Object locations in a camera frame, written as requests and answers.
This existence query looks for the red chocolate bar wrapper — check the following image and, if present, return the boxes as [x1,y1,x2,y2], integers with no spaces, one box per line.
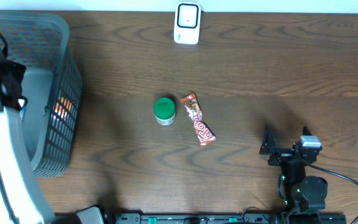
[181,93,216,146]

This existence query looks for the green lid jar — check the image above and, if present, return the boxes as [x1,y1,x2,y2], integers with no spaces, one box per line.
[154,97,176,126]

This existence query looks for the orange small box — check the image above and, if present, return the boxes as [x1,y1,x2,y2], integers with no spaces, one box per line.
[53,96,73,120]

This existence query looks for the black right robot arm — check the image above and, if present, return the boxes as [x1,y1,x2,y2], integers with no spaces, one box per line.
[259,126,328,223]

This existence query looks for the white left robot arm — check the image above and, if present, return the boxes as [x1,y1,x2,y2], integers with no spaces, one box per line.
[0,33,55,223]

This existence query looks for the white barcode scanner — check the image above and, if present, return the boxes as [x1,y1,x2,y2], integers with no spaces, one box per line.
[173,1,201,45]

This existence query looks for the grey plastic basket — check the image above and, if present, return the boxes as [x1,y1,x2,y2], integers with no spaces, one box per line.
[0,11,83,178]

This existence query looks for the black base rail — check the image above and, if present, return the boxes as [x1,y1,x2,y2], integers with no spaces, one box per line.
[76,206,347,224]

